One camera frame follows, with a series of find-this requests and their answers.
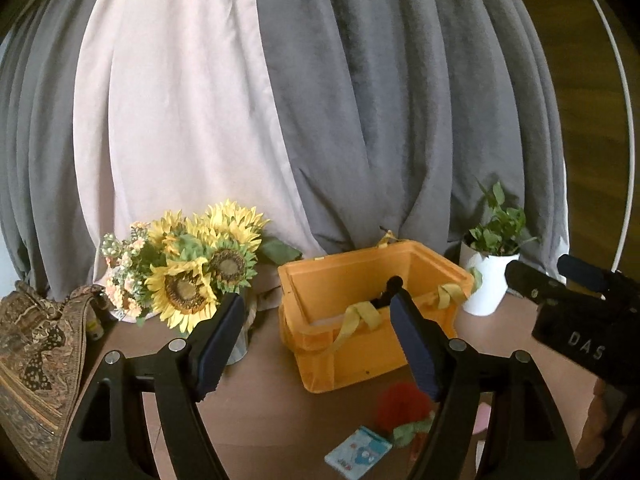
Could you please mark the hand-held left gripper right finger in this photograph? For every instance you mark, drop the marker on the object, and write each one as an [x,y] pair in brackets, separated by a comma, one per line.
[417,352]

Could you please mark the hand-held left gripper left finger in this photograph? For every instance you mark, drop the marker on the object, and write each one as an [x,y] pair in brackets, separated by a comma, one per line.
[220,347]

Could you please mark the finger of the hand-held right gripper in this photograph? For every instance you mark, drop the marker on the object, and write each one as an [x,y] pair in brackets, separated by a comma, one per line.
[540,287]
[590,272]

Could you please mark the orange storage box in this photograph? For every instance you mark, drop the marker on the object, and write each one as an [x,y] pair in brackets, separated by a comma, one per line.
[350,360]

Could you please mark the green plant in white pot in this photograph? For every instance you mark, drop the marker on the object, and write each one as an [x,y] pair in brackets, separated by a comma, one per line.
[487,285]

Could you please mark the red plush toy green leaves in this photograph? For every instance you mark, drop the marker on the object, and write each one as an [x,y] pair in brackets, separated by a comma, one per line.
[400,402]

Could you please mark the black plush toy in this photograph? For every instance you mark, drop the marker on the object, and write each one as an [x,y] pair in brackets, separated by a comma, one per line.
[382,300]

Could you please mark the sunflower bouquet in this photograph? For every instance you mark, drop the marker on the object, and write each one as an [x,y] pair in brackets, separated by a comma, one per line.
[185,290]

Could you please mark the pink flower bouquet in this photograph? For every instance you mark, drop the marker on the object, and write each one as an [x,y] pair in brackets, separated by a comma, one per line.
[125,285]

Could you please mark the blue and white packet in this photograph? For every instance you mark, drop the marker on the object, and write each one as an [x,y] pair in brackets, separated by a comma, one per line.
[357,450]

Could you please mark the small bottle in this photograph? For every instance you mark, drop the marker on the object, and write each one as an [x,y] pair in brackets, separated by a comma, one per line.
[95,330]

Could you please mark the brown patterned cloth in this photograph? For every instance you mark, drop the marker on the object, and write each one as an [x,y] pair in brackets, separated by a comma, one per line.
[35,360]

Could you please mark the beige curtain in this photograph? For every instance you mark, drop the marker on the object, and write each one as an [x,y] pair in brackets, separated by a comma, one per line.
[175,110]

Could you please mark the grey curtain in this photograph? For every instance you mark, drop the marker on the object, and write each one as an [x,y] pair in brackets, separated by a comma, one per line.
[35,160]
[375,85]

